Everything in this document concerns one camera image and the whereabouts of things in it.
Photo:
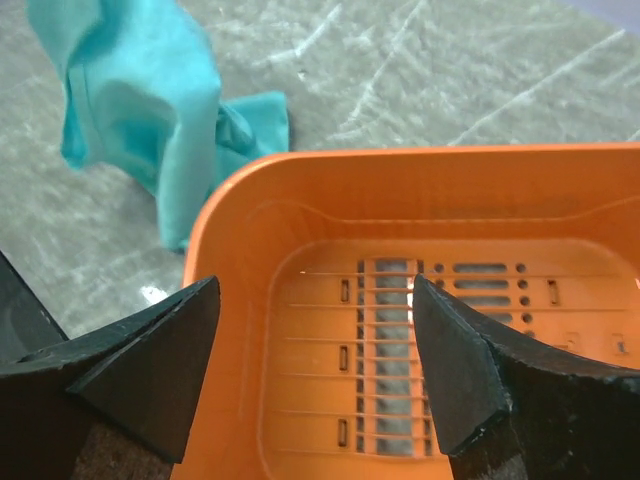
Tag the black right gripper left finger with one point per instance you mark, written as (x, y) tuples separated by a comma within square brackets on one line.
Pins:
[(116, 403)]

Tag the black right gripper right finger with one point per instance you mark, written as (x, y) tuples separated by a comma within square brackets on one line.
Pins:
[(506, 406)]

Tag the orange plastic basket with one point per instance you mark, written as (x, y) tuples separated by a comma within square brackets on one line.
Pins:
[(314, 372)]

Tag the teal t shirt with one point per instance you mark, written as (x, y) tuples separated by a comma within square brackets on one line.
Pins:
[(143, 94)]

